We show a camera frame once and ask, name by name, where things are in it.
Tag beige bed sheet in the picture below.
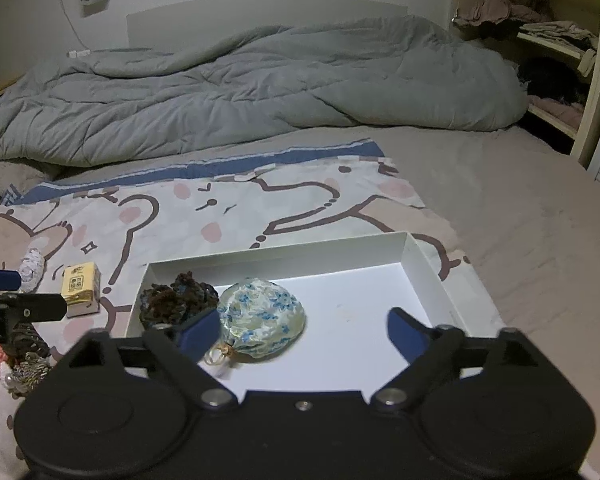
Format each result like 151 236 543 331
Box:
55 124 600 480

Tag pink crumpled clothes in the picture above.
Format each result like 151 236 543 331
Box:
454 0 547 29

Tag white cable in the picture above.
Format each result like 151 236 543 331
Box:
54 0 89 54

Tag dark brown fuzzy toy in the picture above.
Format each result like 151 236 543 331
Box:
139 272 221 332

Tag bear printed blanket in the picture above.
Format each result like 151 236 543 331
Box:
0 138 504 480

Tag dark clothes pile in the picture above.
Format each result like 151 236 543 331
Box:
517 56 592 104

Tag blue floral drawstring pouch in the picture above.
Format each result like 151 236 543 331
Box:
204 280 307 367

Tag metal keychain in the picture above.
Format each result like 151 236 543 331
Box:
2 352 52 401

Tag beige folded clothes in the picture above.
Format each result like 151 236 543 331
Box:
519 20 599 73

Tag grey duvet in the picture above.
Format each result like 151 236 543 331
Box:
0 14 530 169

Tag small yellow box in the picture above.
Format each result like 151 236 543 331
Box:
61 262 101 319

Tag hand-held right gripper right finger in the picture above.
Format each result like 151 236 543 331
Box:
370 307 544 412

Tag pale pink folded clothes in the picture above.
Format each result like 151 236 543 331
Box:
529 97 587 129

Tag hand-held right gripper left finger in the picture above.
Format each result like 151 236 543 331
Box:
69 308 239 412

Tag white cardboard box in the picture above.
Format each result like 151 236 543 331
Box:
125 231 504 397

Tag white knitted roll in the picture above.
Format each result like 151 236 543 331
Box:
19 248 47 294

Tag cream shelf unit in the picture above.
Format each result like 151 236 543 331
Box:
449 0 600 169

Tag beige fluffy blanket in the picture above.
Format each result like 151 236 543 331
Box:
0 159 62 197

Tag dark coiled cord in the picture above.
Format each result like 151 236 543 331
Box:
10 324 52 361

